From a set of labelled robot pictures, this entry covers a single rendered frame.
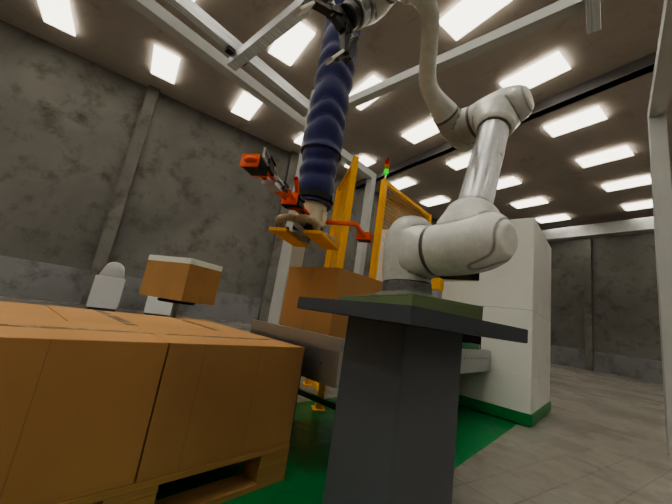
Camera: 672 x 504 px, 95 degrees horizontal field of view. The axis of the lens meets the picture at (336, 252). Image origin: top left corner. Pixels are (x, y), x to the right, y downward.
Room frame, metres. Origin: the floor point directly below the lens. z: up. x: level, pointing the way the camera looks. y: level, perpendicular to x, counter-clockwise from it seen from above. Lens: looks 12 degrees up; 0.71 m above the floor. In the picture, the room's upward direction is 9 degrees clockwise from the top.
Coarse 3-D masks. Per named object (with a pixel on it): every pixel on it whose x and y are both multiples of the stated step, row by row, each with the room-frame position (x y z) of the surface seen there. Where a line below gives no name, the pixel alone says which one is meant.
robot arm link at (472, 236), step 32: (512, 96) 0.89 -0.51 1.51; (480, 128) 0.94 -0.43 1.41; (512, 128) 0.93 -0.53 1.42; (480, 160) 0.87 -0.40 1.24; (480, 192) 0.82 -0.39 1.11; (448, 224) 0.80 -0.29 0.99; (480, 224) 0.73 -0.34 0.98; (512, 224) 0.74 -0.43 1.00; (448, 256) 0.79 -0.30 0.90; (480, 256) 0.74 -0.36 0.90
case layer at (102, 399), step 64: (0, 320) 0.96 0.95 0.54; (64, 320) 1.15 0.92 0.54; (128, 320) 1.45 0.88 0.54; (192, 320) 1.97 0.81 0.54; (0, 384) 0.77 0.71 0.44; (64, 384) 0.86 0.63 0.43; (128, 384) 0.97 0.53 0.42; (192, 384) 1.11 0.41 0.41; (256, 384) 1.30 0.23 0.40; (0, 448) 0.80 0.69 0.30; (64, 448) 0.89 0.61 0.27; (128, 448) 1.00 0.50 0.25; (192, 448) 1.14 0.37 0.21; (256, 448) 1.34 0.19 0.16
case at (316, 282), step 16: (304, 272) 1.75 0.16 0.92; (320, 272) 1.66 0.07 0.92; (336, 272) 1.58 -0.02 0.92; (352, 272) 1.65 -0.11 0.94; (288, 288) 1.82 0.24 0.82; (304, 288) 1.73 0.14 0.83; (320, 288) 1.65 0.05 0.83; (336, 288) 1.57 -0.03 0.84; (352, 288) 1.67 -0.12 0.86; (368, 288) 1.77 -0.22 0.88; (288, 304) 1.81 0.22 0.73; (288, 320) 1.79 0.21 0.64; (304, 320) 1.70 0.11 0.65; (320, 320) 1.62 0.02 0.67; (336, 320) 1.60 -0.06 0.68; (336, 336) 1.61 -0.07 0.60
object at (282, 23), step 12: (300, 0) 1.93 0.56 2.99; (288, 12) 2.02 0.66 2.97; (276, 24) 2.13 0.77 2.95; (288, 24) 2.11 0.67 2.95; (264, 36) 2.26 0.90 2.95; (276, 36) 2.24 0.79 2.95; (228, 48) 2.56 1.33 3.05; (240, 48) 2.51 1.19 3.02; (252, 48) 2.41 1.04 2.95; (264, 48) 2.39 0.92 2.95; (228, 60) 2.65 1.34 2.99; (240, 60) 2.57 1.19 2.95
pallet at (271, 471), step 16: (272, 448) 1.40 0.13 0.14; (288, 448) 1.47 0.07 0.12; (208, 464) 1.20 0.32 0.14; (224, 464) 1.24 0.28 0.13; (256, 464) 1.38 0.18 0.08; (272, 464) 1.41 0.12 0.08; (144, 480) 1.05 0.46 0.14; (160, 480) 1.08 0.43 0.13; (224, 480) 1.36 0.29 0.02; (240, 480) 1.37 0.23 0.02; (256, 480) 1.37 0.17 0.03; (272, 480) 1.42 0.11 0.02; (96, 496) 0.96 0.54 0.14; (112, 496) 0.99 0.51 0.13; (128, 496) 1.02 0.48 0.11; (144, 496) 1.06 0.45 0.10; (176, 496) 1.22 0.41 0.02; (192, 496) 1.23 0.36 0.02; (208, 496) 1.25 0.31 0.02; (224, 496) 1.26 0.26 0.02
